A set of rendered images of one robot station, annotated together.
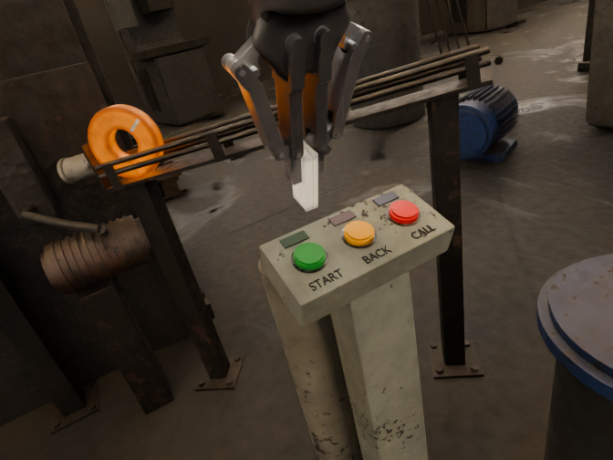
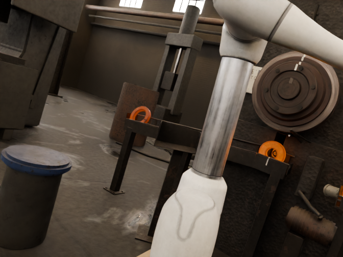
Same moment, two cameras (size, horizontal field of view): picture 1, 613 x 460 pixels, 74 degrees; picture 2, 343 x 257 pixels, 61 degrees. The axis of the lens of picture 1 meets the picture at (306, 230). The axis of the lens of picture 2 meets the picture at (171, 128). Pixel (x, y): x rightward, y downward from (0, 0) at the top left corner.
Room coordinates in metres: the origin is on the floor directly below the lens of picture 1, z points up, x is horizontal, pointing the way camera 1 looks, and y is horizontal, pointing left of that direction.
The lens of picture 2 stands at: (-0.60, -0.26, 0.89)
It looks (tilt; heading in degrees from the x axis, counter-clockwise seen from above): 6 degrees down; 56
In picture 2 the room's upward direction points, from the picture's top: 17 degrees clockwise
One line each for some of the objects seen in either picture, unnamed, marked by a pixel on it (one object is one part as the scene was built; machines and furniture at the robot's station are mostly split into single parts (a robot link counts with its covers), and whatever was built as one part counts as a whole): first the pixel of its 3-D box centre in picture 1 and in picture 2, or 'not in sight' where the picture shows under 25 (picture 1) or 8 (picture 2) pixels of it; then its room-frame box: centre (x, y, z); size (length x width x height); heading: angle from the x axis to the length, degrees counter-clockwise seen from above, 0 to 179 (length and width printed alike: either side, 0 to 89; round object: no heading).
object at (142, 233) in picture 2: not in sight; (164, 182); (0.44, 1.20, 0.36); 0.26 x 0.20 x 0.72; 148
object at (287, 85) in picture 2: not in sight; (289, 89); (0.79, 0.81, 1.11); 0.28 x 0.06 x 0.28; 113
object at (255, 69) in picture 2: not in sight; (247, 78); (0.85, 1.20, 1.15); 0.26 x 0.02 x 0.18; 113
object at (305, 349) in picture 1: (319, 362); not in sight; (0.59, 0.03, 0.26); 0.12 x 0.12 x 0.52
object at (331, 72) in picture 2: not in sight; (293, 92); (0.88, 0.85, 1.11); 0.47 x 0.06 x 0.47; 113
